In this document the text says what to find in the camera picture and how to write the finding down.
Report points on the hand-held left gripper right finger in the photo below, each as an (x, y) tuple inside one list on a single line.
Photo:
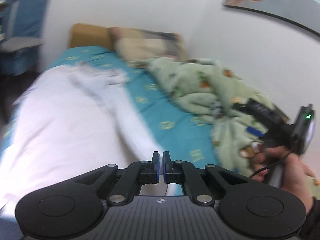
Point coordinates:
[(165, 167)]

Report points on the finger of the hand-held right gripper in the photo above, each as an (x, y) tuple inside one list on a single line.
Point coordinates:
[(257, 110), (255, 132)]

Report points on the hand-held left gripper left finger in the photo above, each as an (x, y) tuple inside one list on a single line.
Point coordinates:
[(157, 167)]

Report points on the white t-shirt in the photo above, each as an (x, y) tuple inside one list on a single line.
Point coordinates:
[(62, 130)]

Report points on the person's right forearm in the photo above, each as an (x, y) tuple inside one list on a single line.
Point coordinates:
[(312, 222)]

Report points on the person's right hand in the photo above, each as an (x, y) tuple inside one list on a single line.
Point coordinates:
[(297, 177)]

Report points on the green printed fleece blanket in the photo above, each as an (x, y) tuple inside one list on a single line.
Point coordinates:
[(200, 90)]

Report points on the patchwork pillow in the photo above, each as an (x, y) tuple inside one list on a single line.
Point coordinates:
[(140, 45)]

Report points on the tan bed headboard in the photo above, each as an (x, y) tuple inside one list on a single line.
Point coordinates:
[(87, 36)]

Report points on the grey seat cushion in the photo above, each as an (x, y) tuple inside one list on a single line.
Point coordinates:
[(22, 45)]

